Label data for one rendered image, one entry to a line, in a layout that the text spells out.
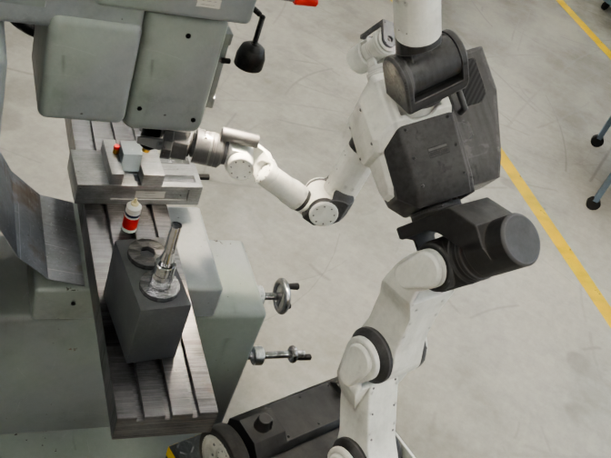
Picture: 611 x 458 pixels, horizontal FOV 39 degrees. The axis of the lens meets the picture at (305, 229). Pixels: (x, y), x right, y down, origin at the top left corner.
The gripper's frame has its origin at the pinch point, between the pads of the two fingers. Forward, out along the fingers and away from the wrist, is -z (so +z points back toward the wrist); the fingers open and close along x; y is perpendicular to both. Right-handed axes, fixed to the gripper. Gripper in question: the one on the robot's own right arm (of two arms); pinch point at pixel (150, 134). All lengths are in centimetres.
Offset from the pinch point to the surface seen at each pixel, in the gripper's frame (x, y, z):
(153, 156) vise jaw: -16.9, 19.2, 2.5
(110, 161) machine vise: -10.8, 19.1, -8.5
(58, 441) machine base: 22, 103, -7
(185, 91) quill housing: 9.1, -20.7, 5.0
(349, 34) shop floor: -330, 123, 120
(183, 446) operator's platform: 31, 83, 28
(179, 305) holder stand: 44.2, 11.7, 13.2
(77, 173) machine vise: -7.8, 23.1, -16.3
